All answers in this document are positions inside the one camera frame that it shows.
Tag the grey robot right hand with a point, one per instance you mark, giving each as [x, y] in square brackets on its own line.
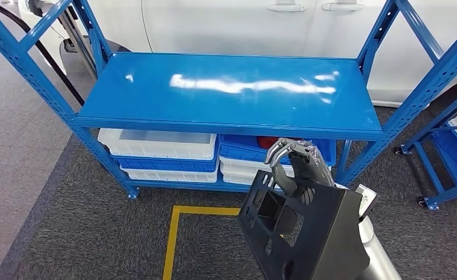
[309, 166]

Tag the black plastic panel part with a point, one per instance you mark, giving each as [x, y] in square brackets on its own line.
[329, 232]

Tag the blue metal shelf rack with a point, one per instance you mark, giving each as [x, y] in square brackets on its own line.
[213, 104]

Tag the red item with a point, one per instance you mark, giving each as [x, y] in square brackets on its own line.
[267, 142]

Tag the blue plastic bin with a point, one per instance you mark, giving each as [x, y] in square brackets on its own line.
[166, 165]
[240, 148]

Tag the blue wheeled metal rack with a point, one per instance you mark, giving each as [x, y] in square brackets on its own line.
[429, 166]

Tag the white car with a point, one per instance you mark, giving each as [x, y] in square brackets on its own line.
[213, 23]

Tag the grey metal post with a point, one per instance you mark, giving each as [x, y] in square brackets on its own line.
[80, 42]

